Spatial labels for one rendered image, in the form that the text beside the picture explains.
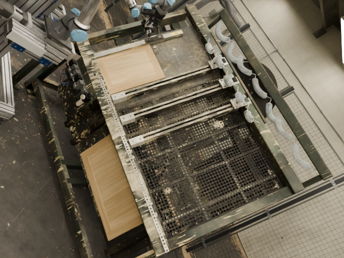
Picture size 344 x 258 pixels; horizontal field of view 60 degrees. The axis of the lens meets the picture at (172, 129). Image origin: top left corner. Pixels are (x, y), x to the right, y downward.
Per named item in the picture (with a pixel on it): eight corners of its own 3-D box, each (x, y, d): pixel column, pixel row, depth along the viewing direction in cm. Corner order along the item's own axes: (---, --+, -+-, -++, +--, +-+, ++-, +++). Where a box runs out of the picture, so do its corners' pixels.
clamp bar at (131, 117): (119, 118, 270) (116, 105, 248) (233, 80, 297) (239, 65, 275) (123, 127, 266) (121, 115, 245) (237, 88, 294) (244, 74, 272)
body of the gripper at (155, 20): (157, 26, 237) (165, 17, 228) (148, 22, 233) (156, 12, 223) (157, 19, 240) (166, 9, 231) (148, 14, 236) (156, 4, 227)
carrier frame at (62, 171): (23, 82, 325) (78, 37, 300) (104, 110, 447) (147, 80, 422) (80, 292, 247) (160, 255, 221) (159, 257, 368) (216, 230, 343)
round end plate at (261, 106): (194, 83, 355) (253, 43, 331) (195, 84, 360) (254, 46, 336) (224, 141, 326) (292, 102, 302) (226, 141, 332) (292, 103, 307)
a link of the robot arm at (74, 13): (72, 23, 230) (85, 12, 226) (76, 35, 223) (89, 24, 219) (60, 14, 220) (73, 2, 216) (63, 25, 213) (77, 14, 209)
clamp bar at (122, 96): (110, 97, 278) (107, 83, 257) (222, 62, 306) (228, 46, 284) (114, 106, 275) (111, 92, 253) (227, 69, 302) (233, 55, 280)
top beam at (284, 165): (184, 12, 331) (185, 4, 322) (192, 9, 333) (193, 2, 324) (289, 196, 252) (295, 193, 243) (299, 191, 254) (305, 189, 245)
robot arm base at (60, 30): (52, 33, 215) (61, 24, 212) (49, 19, 222) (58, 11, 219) (68, 44, 227) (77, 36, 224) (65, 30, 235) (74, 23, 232)
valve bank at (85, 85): (54, 65, 285) (71, 50, 277) (65, 70, 297) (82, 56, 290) (67, 108, 267) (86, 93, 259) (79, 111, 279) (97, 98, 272)
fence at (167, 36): (94, 56, 297) (93, 53, 293) (180, 31, 318) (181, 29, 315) (95, 60, 295) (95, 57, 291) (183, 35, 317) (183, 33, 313)
